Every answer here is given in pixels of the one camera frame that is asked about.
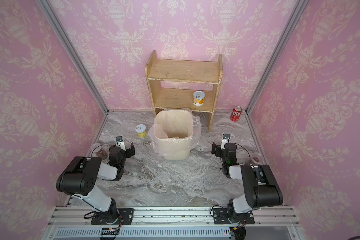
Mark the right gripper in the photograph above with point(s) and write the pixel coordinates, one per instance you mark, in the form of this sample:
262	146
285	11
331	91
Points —
216	149

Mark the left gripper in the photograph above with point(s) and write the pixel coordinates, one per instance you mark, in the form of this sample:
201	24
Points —
129	150

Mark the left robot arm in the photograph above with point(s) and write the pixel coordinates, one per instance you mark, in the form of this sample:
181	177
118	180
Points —
79	180

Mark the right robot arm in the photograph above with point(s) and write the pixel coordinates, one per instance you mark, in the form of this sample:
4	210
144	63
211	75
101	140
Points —
260	186

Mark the yellow can on floor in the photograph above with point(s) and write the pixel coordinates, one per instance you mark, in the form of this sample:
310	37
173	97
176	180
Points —
141	130

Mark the red cola can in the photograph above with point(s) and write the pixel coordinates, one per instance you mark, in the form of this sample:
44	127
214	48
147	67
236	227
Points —
236	113

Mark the beige trash bin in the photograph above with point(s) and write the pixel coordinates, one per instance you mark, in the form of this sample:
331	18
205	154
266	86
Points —
174	135

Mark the yellow can on shelf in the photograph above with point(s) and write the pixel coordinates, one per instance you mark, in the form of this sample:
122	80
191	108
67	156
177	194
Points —
198	98

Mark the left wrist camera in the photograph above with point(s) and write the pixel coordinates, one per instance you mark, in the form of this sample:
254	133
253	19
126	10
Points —
120	142

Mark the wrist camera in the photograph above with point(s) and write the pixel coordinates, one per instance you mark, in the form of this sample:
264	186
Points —
120	142
225	140

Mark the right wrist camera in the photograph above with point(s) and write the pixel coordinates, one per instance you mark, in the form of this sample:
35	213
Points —
225	140

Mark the clear jar near wall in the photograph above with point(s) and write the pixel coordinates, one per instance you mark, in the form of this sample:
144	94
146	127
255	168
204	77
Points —
99	150

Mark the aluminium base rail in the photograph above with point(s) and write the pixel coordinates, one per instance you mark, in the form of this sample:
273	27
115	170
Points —
174	223

